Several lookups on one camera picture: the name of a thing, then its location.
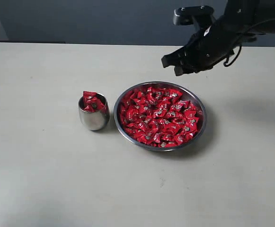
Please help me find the red wrapped candy pile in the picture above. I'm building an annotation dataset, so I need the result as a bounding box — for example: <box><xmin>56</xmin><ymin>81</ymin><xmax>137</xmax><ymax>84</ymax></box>
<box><xmin>118</xmin><ymin>85</ymin><xmax>201</xmax><ymax>148</ymax></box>

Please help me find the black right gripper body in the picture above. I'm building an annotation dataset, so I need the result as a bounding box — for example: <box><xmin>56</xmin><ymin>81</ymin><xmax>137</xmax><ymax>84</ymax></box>
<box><xmin>183</xmin><ymin>28</ymin><xmax>236</xmax><ymax>73</ymax></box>

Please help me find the stainless steel cup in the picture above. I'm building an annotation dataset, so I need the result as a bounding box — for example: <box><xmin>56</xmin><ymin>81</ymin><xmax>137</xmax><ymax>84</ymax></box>
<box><xmin>78</xmin><ymin>93</ymin><xmax>110</xmax><ymax>131</ymax></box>

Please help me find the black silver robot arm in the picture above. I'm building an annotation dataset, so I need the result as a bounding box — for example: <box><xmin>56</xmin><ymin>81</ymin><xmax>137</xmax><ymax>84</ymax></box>
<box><xmin>161</xmin><ymin>0</ymin><xmax>275</xmax><ymax>76</ymax></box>

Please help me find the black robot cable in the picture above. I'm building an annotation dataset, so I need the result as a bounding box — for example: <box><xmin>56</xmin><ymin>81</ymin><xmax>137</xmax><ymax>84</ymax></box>
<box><xmin>223</xmin><ymin>16</ymin><xmax>275</xmax><ymax>67</ymax></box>

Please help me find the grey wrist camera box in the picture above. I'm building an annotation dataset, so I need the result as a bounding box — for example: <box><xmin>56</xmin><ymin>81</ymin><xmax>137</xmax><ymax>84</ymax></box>
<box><xmin>173</xmin><ymin>5</ymin><xmax>215</xmax><ymax>27</ymax></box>

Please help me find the stainless steel bowl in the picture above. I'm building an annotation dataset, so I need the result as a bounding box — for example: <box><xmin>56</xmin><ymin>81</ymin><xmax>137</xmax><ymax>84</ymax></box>
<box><xmin>113</xmin><ymin>81</ymin><xmax>207</xmax><ymax>152</ymax></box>

